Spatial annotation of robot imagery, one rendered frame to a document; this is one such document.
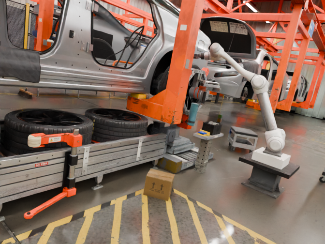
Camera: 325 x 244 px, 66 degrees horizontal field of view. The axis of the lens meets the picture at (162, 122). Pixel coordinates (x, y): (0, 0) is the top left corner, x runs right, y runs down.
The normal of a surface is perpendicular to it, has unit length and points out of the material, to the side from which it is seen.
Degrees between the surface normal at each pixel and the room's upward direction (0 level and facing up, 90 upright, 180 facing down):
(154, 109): 90
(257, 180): 90
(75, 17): 88
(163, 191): 90
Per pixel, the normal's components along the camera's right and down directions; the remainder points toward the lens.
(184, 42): -0.60, 0.06
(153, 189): -0.19, 0.17
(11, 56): 0.78, 0.25
